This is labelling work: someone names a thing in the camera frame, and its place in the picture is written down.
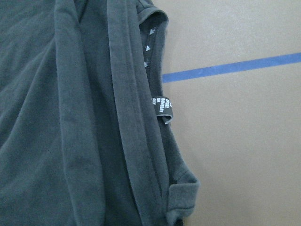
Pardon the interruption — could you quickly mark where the brown paper table mat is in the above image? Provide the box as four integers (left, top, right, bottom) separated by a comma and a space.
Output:
154, 0, 301, 226

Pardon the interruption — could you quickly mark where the black t-shirt with logo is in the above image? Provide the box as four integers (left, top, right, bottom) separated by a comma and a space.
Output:
0, 0, 199, 226

